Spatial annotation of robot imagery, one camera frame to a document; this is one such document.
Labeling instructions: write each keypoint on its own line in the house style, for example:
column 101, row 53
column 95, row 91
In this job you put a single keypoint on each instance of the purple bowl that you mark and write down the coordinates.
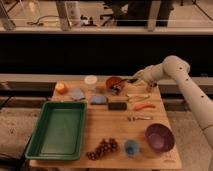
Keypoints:
column 159, row 137

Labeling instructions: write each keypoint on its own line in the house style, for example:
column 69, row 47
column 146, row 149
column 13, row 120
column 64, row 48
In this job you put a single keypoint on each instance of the green plastic tray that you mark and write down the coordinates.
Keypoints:
column 59, row 132

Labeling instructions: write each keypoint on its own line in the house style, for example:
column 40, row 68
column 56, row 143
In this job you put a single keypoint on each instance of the blue plastic cup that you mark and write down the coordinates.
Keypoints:
column 131, row 148

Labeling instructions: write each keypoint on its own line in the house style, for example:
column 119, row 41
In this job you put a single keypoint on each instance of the red bowl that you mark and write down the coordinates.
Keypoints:
column 108, row 81

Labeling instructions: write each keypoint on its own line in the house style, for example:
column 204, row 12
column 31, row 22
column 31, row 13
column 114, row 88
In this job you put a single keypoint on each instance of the small metal cup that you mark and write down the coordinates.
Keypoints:
column 151, row 86

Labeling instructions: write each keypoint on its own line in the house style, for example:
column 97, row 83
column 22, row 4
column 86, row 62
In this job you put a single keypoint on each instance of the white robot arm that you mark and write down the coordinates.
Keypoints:
column 178, row 70

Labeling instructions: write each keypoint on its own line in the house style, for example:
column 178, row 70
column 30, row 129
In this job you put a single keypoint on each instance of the grey blue cloth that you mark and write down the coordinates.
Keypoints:
column 77, row 94

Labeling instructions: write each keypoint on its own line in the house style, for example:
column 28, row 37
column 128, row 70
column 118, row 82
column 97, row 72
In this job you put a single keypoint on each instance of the yellow green tongs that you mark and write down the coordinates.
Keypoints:
column 137, row 97

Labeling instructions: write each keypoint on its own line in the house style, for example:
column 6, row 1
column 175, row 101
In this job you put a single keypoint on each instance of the wooden board table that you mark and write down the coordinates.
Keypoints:
column 102, row 123

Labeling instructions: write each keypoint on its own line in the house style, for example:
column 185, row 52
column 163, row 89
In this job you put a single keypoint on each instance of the pale translucent gripper body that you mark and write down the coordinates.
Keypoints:
column 139, row 76

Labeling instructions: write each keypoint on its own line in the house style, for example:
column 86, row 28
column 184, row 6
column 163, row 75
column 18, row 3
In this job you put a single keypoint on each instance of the white cup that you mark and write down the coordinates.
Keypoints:
column 90, row 81

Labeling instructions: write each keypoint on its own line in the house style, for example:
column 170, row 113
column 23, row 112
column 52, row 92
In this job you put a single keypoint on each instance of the dark grape bunch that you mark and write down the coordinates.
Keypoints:
column 104, row 148

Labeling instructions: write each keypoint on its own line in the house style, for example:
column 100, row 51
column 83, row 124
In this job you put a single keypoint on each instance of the black rectangular block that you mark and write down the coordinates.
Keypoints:
column 117, row 106

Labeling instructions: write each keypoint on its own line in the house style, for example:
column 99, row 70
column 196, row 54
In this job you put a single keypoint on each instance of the orange carrot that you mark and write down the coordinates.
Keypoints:
column 143, row 106

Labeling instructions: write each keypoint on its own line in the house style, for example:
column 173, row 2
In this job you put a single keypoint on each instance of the orange fruit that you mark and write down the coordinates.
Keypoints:
column 61, row 88

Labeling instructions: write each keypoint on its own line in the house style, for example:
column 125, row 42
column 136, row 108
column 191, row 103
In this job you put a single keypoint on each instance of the blue sponge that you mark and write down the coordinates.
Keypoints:
column 98, row 100

